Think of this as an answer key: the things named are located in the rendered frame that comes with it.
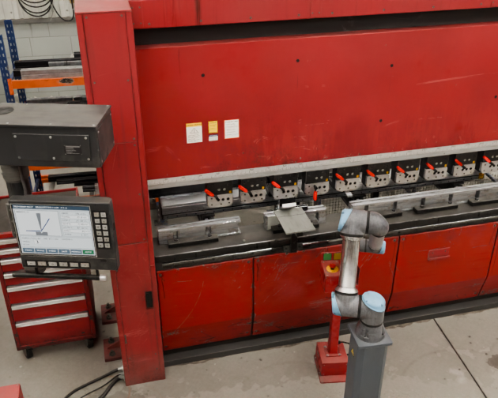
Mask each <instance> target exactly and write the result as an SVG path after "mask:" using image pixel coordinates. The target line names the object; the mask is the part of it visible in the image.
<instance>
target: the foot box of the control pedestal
mask: <svg viewBox="0 0 498 398"><path fill-rule="evenodd" d="M323 346H328V342H317V343H316V353H315V355H314V359H315V365H316V368H317V371H318V375H319V381H320V383H321V384H326V383H339V382H345V379H346V371H347V364H348V357H347V354H346V351H345V347H344V344H343V343H340V344H339V345H338V346H339V349H340V352H341V356H337V357H326V353H325V350H324V347H323Z"/></svg>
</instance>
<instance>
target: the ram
mask: <svg viewBox="0 0 498 398"><path fill-rule="evenodd" d="M135 52H136V61H137V70H138V87H139V96H140V104H141V121H142V129H143V138H144V147H145V164H146V173H147V180H154V179H162V178H174V177H182V176H189V175H202V174H209V173H217V172H223V171H237V170H244V169H251V168H258V167H272V166H278V165H286V164H293V163H306V162H313V161H320V160H333V159H341V158H348V157H354V156H368V155H375V154H382V153H389V152H403V151H409V150H417V149H424V148H437V147H444V146H452V145H464V144H472V143H479V142H486V141H498V21H489V22H477V23H465V24H442V25H429V26H417V27H405V28H383V29H371V30H359V31H347V32H324V33H312V34H299V35H287V36H265V37H253V38H241V39H218V40H206V41H194V42H182V43H159V44H147V45H135ZM230 119H239V121H240V137H237V138H230V139H225V138H224V120H230ZM212 121H217V133H209V122H212ZM197 122H201V123H202V142H195V143H187V126H186V124H189V123H197ZM216 134H217V137H218V140H216V141H209V135H216ZM491 149H498V145H490V146H484V147H476V148H464V149H456V150H450V151H442V152H430V153H422V154H416V155H408V156H396V157H388V158H382V159H374V160H361V161H354V162H348V163H335V164H327V165H320V166H314V167H301V168H293V169H286V170H279V171H267V172H259V173H252V174H245V175H232V176H225V177H218V178H205V179H198V180H191V181H184V182H171V183H164V184H157V185H150V186H148V190H155V189H162V188H169V187H176V186H189V185H196V184H202V183H210V182H223V181H229V180H237V179H243V178H256V177H263V176H270V175H283V174H290V173H296V172H304V171H316V170H323V169H330V168H337V167H350V166H356V165H364V164H370V163H383V162H390V161H397V160H410V159H417V158H424V157H431V156H444V155H450V154H458V153H464V152H477V151H484V150H491Z"/></svg>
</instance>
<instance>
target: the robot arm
mask: <svg viewBox="0 0 498 398"><path fill-rule="evenodd" d="M338 231H340V236H341V237H342V248H341V264H340V273H339V281H338V286H337V287H336V288H335V291H332V294H331V302H332V312H333V314H334V315H338V316H341V317H342V316H343V317H355V318H360V320H359V321H358V323H357V325H356V328H355V334H356V336H357V337H358V338H359V339H360V340H362V341H364V342H366V343H371V344H374V343H378V342H380V341H382V340H383V339H384V337H385V328H384V325H383V318H384V312H385V309H386V306H385V305H386V302H385V299H384V297H383V296H382V295H381V294H379V293H377V292H374V291H367V292H365V293H363V294H362V295H358V290H357V289H356V281H357V266H358V257H359V252H365V253H377V254H379V253H381V254H384V253H385V249H386V242H385V241H384V237H385V235H386V234H387V233H388V231H389V224H388V222H387V220H386V219H385V218H384V217H383V216H382V215H381V214H379V213H377V212H373V211H365V210H357V209H352V208H351V209H343V210H342V212H341V218H340V222H339V225H338ZM364 234H369V235H370V237H369V239H366V238H363V237H364Z"/></svg>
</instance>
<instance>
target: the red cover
mask: <svg viewBox="0 0 498 398"><path fill-rule="evenodd" d="M128 2H129V4H130V8H131V10H132V18H133V27H134V29H145V28H170V27H183V26H196V25H209V24H235V23H247V22H260V21H286V20H299V19H312V18H324V17H350V16H363V15H376V14H388V13H414V12H427V11H440V10H453V9H478V8H491V7H498V0H128Z"/></svg>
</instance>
